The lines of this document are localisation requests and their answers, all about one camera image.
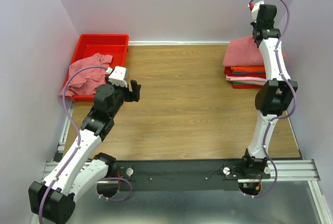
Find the salmon pink t-shirt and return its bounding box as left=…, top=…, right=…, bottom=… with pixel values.
left=223, top=36, right=264, bottom=67

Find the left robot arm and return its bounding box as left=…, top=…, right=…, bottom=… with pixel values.
left=28, top=80, right=141, bottom=223

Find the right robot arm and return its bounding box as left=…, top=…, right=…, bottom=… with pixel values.
left=239, top=1, right=298, bottom=177

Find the crumpled pink t-shirt in bin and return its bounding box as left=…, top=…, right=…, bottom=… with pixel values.
left=66, top=53, right=113, bottom=96

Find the orange folded t-shirt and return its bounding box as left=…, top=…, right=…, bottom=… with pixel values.
left=231, top=66, right=265, bottom=73

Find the red plastic bin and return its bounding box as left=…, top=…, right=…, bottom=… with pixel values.
left=60, top=34, right=129, bottom=102

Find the light pink folded t-shirt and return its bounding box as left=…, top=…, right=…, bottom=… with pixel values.
left=226, top=75, right=266, bottom=84

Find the green folded t-shirt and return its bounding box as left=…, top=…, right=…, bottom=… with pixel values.
left=232, top=81, right=265, bottom=86

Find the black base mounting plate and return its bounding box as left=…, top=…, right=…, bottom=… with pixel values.
left=110, top=159, right=270, bottom=192

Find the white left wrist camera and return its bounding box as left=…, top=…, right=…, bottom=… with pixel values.
left=105, top=66, right=128, bottom=88

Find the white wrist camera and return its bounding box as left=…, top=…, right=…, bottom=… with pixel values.
left=248, top=0, right=264, bottom=22
left=105, top=66, right=128, bottom=88

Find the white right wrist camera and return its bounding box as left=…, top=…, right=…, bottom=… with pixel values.
left=248, top=0, right=264, bottom=22

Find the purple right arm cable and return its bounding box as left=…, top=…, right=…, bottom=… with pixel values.
left=248, top=0, right=297, bottom=167

